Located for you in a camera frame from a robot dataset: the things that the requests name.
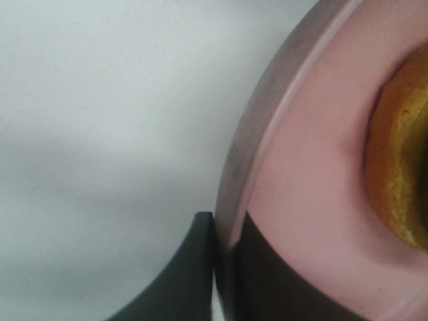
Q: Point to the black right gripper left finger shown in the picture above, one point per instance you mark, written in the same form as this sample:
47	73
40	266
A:
183	290

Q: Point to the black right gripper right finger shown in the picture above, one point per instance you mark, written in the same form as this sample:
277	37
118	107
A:
294	284

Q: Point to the pink round plate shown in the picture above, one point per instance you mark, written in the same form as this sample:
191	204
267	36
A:
294	170

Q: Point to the burger with lettuce and cheese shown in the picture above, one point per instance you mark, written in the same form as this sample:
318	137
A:
396	152

